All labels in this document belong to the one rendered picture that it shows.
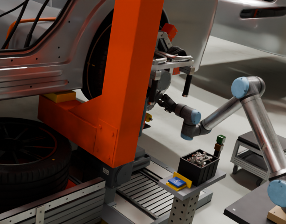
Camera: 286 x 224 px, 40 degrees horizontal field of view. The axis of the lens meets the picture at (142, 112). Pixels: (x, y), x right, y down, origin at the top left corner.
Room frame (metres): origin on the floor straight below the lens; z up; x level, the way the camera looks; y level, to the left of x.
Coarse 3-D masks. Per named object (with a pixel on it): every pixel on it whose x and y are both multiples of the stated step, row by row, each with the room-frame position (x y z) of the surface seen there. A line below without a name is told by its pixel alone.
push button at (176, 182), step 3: (174, 177) 1.85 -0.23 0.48; (177, 177) 1.85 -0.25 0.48; (168, 180) 1.81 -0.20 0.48; (171, 180) 1.81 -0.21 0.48; (174, 180) 1.81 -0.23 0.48; (177, 180) 1.82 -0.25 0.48; (180, 180) 1.83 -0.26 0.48; (171, 183) 1.79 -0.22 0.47; (174, 183) 1.79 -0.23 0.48; (177, 183) 1.79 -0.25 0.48; (180, 183) 1.80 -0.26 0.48; (183, 183) 1.80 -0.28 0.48; (177, 186) 1.77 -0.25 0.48; (180, 186) 1.78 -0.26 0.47
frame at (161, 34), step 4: (160, 32) 2.48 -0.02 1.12; (164, 32) 2.50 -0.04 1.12; (160, 36) 2.48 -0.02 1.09; (164, 36) 2.51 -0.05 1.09; (160, 40) 2.56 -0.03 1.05; (164, 40) 2.53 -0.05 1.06; (168, 40) 2.55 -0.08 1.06; (164, 44) 2.59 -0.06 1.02; (168, 44) 2.56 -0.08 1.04; (164, 48) 2.60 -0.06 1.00; (168, 48) 2.57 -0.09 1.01; (168, 60) 2.66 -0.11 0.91; (172, 60) 2.62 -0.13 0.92; (168, 68) 2.62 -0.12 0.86; (172, 68) 2.64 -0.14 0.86; (172, 72) 2.64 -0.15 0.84; (156, 92) 2.61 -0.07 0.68; (160, 92) 2.57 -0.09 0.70; (164, 92) 2.61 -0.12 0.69; (156, 96) 2.55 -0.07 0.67; (160, 96) 2.58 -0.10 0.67; (156, 100) 2.55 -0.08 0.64; (148, 104) 2.51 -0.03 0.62; (148, 108) 2.49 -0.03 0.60
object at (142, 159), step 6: (72, 156) 2.45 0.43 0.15; (78, 156) 2.44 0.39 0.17; (144, 156) 2.66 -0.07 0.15; (150, 156) 2.64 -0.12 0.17; (72, 162) 2.45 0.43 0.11; (78, 162) 2.41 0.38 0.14; (84, 162) 2.37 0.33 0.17; (138, 162) 2.53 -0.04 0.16; (144, 162) 2.59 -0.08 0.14; (138, 168) 2.55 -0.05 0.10
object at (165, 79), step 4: (164, 72) 2.33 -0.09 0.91; (168, 72) 2.36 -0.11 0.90; (164, 76) 2.34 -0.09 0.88; (168, 76) 2.37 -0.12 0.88; (160, 80) 2.31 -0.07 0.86; (164, 80) 2.34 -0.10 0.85; (168, 80) 2.38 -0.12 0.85; (148, 84) 2.35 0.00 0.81; (160, 84) 2.32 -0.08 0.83; (164, 84) 2.35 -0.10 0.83; (168, 84) 2.38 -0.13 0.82; (160, 88) 2.32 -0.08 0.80; (164, 88) 2.36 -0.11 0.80
